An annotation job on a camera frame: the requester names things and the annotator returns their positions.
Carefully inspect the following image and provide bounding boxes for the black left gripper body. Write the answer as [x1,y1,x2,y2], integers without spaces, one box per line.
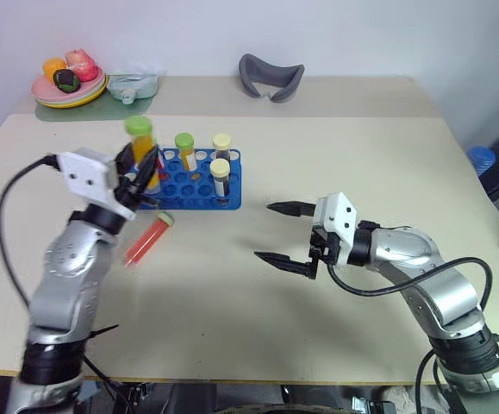
[114,171,147,211]

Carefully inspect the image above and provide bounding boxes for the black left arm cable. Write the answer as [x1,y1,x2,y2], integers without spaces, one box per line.
[0,153,63,308]

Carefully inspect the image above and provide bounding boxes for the yellow test tube green cap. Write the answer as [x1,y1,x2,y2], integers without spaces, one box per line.
[173,133,199,172]
[123,116,165,195]

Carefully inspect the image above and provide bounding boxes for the stack of coloured plates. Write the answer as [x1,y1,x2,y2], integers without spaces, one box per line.
[34,73,110,110]

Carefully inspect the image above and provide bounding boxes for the black cable tie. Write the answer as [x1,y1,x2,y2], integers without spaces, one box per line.
[85,323,120,342]

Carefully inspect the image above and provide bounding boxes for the orange toy fruit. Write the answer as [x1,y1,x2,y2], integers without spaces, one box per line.
[41,57,68,79]

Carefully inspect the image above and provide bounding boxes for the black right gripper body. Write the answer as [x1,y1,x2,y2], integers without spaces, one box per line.
[308,227,341,267]

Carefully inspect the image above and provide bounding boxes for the black cable under table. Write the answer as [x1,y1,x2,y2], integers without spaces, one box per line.
[80,352,151,414]

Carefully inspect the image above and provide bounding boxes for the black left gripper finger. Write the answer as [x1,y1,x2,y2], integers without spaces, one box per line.
[133,147,164,196]
[116,143,137,174]

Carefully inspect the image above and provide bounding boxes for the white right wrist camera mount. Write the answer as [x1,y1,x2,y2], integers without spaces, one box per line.
[312,191,359,265]

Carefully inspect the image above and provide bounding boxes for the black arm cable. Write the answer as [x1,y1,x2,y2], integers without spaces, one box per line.
[0,153,63,308]
[327,256,495,312]

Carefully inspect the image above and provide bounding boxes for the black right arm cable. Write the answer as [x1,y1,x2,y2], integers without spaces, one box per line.
[327,256,495,312]

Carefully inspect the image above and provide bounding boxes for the pink plate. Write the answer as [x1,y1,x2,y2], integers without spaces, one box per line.
[30,69,106,101]

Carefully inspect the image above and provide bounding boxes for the pale green plastic pouch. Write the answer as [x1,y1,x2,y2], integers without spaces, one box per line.
[106,62,165,105]

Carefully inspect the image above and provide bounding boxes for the blue round object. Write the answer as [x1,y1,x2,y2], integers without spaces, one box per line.
[465,146,498,177]

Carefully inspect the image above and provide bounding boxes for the green table mat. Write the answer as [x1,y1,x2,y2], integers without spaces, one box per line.
[34,95,154,123]

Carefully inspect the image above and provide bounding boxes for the blue test tube rack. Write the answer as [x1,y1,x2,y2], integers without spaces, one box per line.
[138,147,243,212]

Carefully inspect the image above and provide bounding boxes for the grey foam face pad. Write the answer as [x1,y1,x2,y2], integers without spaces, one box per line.
[238,53,306,104]

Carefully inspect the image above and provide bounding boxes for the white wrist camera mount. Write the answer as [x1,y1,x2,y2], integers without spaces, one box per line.
[312,191,359,265]
[56,147,139,222]

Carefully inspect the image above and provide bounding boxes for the dark test tube cream cap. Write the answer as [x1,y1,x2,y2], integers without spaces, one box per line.
[211,133,234,163]
[209,158,232,200]

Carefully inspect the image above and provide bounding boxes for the red test tube green cap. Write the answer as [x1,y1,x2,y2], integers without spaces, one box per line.
[123,211,176,267]

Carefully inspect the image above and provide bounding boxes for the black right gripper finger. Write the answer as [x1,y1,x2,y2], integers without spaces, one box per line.
[265,200,319,218]
[253,250,318,281]

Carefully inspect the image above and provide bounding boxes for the red toy apple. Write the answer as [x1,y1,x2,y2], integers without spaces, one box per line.
[64,47,100,83]

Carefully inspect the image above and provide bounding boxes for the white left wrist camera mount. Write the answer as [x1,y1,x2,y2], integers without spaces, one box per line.
[56,147,139,222]

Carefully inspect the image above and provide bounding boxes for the dark green toy fruit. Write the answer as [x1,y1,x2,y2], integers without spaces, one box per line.
[52,68,82,93]

